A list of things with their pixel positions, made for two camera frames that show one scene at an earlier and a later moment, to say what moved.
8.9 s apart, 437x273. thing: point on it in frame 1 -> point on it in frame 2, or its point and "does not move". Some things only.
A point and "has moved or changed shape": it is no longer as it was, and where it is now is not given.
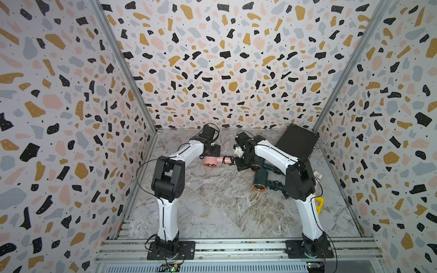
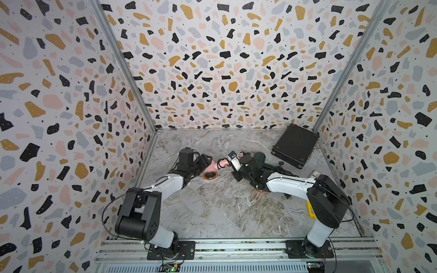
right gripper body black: x=244 y=161 -> x=240 y=174
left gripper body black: x=215 y=151 -> x=198 y=166
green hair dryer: x=265 y=166 does not move
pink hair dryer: x=210 y=161 has moved or changed shape
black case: x=297 y=141 does not move
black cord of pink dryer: x=233 y=160 has moved or changed shape
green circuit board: x=173 y=267 does not move
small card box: x=318 y=176 does not move
